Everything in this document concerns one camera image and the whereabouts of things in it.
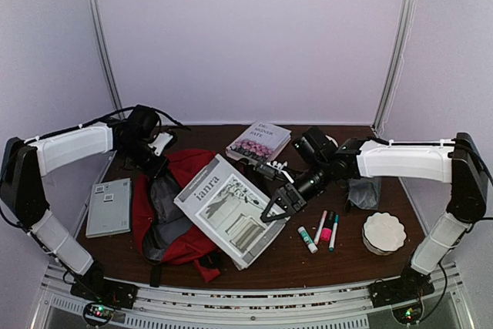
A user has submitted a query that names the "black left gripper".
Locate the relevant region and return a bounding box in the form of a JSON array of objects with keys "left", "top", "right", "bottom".
[{"left": 119, "top": 138, "right": 169, "bottom": 179}]

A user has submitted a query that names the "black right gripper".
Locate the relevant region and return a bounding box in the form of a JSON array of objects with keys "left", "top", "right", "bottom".
[{"left": 260, "top": 159, "right": 333, "bottom": 223}]

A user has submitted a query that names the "grey ianra magazine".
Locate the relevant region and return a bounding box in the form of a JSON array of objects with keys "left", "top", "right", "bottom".
[{"left": 174, "top": 154, "right": 289, "bottom": 270}]

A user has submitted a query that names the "red backpack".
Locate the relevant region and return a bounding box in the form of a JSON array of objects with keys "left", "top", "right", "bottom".
[{"left": 132, "top": 149, "right": 220, "bottom": 287}]

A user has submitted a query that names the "pink roses designer book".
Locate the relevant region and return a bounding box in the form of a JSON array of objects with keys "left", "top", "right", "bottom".
[{"left": 226, "top": 121, "right": 291, "bottom": 163}]

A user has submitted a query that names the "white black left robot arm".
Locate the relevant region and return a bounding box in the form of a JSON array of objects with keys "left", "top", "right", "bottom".
[{"left": 1, "top": 105, "right": 176, "bottom": 301}]

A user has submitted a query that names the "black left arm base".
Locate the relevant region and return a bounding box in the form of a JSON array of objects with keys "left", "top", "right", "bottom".
[{"left": 70, "top": 261, "right": 139, "bottom": 309}]

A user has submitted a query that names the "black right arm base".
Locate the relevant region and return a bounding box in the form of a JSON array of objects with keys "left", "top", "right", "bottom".
[{"left": 368, "top": 267, "right": 435, "bottom": 308}]

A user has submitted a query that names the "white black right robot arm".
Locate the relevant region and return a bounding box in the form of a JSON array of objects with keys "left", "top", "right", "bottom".
[{"left": 261, "top": 126, "right": 492, "bottom": 300}]

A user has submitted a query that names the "white green glue stick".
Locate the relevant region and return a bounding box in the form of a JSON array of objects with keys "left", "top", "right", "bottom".
[{"left": 297, "top": 227, "right": 318, "bottom": 253}]

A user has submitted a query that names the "white pink marker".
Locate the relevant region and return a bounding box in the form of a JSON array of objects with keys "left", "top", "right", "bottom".
[{"left": 314, "top": 210, "right": 328, "bottom": 245}]

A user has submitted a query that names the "black pink highlighter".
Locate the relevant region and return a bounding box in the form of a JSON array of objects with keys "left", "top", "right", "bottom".
[{"left": 320, "top": 210, "right": 336, "bottom": 242}]

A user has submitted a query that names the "grey notebook with barcodes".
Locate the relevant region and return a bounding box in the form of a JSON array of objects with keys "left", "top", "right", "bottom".
[{"left": 86, "top": 178, "right": 132, "bottom": 238}]

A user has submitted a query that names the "white teal marker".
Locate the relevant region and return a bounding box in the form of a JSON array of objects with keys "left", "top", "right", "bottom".
[{"left": 328, "top": 214, "right": 340, "bottom": 252}]

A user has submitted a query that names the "grey pencil pouch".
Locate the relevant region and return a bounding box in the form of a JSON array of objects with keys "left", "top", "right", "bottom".
[{"left": 344, "top": 177, "right": 381, "bottom": 213}]

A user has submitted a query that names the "white dark-rimmed bowl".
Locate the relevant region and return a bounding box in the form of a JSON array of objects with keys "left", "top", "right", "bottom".
[{"left": 325, "top": 135, "right": 338, "bottom": 146}]

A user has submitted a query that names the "white scalloped dish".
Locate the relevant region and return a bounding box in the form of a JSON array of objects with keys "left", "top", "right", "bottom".
[{"left": 362, "top": 212, "right": 407, "bottom": 256}]

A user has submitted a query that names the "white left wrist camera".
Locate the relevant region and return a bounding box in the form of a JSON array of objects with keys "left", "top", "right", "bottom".
[{"left": 148, "top": 132, "right": 176, "bottom": 156}]

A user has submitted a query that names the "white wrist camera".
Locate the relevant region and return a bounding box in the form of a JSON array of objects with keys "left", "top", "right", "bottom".
[
  {"left": 254, "top": 160, "right": 294, "bottom": 183},
  {"left": 148, "top": 132, "right": 176, "bottom": 156}
]

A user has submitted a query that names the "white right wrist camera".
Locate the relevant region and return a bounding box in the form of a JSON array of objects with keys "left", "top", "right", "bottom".
[{"left": 254, "top": 160, "right": 294, "bottom": 183}]

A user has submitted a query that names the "aluminium front rail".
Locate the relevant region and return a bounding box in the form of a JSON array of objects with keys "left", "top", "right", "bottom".
[{"left": 27, "top": 264, "right": 479, "bottom": 328}]

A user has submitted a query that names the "right aluminium frame post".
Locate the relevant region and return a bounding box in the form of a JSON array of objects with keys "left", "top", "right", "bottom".
[{"left": 372, "top": 0, "right": 416, "bottom": 135}]

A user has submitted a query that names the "aluminium frame post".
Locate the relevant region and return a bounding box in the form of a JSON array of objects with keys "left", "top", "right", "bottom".
[
  {"left": 372, "top": 0, "right": 416, "bottom": 135},
  {"left": 88, "top": 0, "right": 122, "bottom": 109}
]

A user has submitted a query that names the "left aluminium frame post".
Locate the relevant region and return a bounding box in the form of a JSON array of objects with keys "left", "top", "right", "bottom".
[{"left": 88, "top": 0, "right": 122, "bottom": 109}]

